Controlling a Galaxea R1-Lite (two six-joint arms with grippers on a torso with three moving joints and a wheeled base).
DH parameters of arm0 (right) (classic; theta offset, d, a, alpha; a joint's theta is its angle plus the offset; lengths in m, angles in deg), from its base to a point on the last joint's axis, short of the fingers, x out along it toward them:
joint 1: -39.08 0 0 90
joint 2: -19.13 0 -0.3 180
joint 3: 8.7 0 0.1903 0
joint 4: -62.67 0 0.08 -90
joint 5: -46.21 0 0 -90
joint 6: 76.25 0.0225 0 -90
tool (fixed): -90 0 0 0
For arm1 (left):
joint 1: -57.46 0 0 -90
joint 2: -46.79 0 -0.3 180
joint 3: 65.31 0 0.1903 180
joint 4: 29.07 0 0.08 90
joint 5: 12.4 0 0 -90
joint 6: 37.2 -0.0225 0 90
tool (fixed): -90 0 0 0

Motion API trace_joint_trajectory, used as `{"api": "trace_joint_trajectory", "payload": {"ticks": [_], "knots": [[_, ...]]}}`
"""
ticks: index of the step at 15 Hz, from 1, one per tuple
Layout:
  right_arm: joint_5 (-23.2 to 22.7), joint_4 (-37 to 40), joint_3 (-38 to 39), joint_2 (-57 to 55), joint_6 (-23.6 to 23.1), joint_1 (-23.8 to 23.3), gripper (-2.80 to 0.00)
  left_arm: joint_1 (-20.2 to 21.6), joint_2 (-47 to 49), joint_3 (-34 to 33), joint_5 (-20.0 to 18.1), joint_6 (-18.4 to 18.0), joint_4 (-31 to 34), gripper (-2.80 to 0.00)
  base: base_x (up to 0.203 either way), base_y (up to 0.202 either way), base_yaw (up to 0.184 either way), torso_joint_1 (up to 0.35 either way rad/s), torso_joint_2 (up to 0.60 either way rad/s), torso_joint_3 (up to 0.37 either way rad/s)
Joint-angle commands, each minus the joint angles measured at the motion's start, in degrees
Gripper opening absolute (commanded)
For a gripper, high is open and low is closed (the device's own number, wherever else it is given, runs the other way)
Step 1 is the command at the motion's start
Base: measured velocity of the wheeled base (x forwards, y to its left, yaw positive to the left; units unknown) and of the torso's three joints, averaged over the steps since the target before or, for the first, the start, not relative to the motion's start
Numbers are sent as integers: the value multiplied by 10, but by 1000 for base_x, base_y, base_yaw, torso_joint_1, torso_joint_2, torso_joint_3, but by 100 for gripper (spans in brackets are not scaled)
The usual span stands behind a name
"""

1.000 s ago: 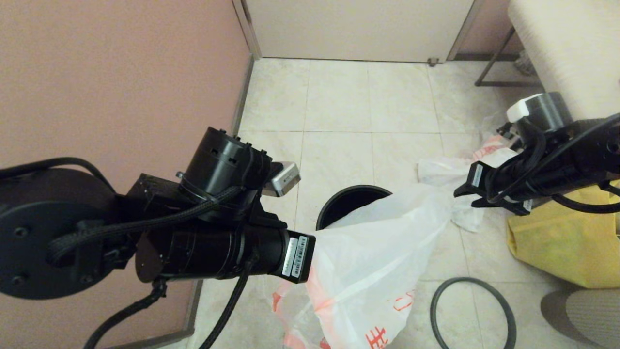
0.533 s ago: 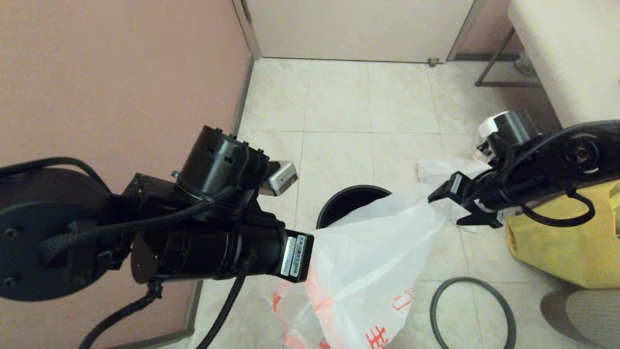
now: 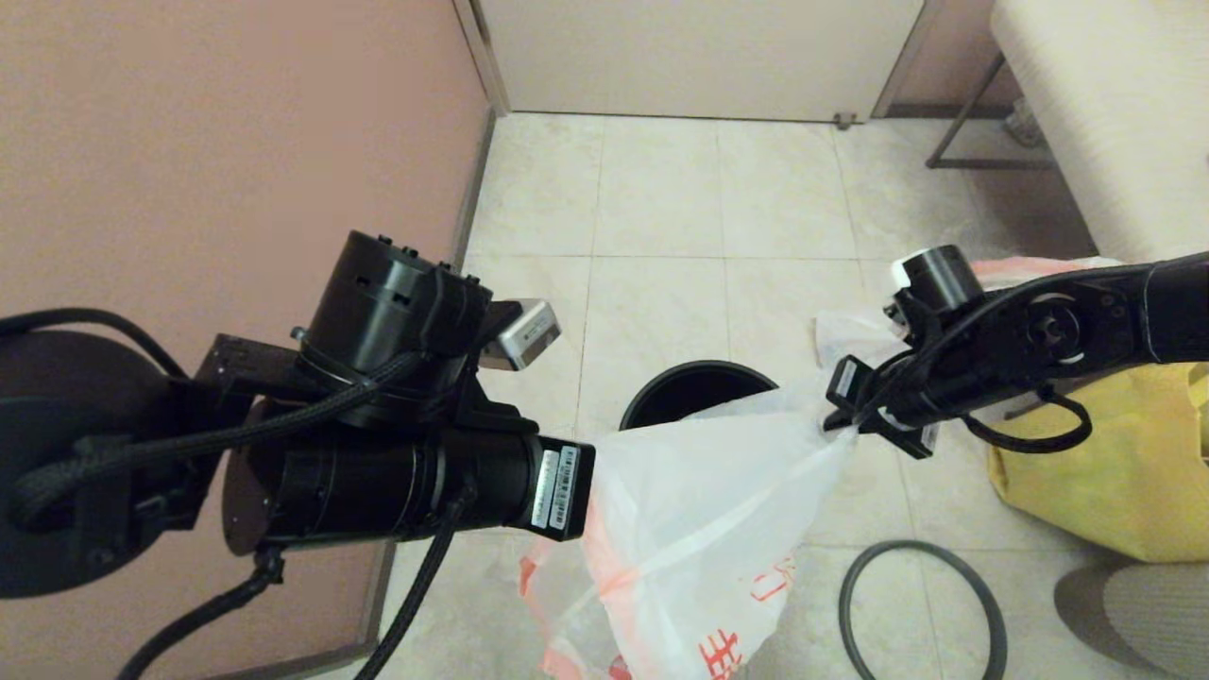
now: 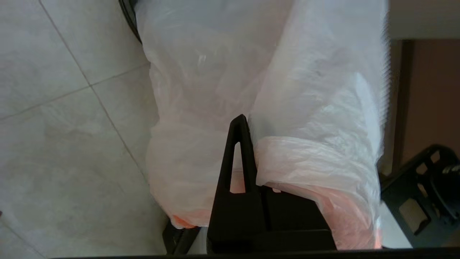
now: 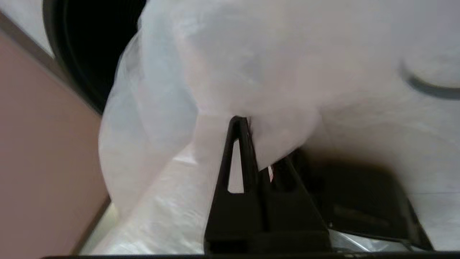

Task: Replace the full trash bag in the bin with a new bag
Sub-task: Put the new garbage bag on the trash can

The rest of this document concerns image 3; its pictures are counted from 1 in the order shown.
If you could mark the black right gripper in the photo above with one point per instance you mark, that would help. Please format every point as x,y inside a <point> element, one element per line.
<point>897,406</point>

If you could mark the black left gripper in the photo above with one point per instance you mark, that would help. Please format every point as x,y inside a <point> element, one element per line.
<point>472,482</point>

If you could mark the white bag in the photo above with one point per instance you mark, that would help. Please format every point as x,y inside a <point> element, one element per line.
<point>850,335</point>

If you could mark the white plastic bag liner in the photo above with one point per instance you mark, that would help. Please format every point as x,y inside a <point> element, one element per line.
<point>680,491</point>

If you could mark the black round trash bin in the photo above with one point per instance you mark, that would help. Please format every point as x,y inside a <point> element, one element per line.
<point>680,382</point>

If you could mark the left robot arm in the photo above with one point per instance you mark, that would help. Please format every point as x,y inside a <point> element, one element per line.
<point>378,302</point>

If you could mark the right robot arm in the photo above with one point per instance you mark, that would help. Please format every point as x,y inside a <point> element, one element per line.
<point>1171,312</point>

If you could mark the yellow fabric bag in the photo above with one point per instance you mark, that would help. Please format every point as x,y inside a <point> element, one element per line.
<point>1105,491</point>

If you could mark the small metal door stop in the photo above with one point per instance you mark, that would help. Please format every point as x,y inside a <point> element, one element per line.
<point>845,120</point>

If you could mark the dark grey baseboard strip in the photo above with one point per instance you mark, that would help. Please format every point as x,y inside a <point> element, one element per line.
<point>477,179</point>

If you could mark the small clear plastic wrapper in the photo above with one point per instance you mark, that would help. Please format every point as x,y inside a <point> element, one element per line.
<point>1022,123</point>

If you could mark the grey ribbed round pad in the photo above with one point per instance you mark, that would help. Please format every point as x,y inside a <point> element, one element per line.
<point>1152,614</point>

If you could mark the white door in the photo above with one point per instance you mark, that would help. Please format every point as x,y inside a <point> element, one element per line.
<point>699,57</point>

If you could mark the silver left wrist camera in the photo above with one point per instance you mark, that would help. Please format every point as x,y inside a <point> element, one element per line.
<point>519,335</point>

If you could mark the dark metal table frame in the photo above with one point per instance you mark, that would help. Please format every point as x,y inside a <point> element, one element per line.
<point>990,162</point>

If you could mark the grey door frame post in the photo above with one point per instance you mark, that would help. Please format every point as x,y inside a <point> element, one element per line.
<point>907,57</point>
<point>482,57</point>

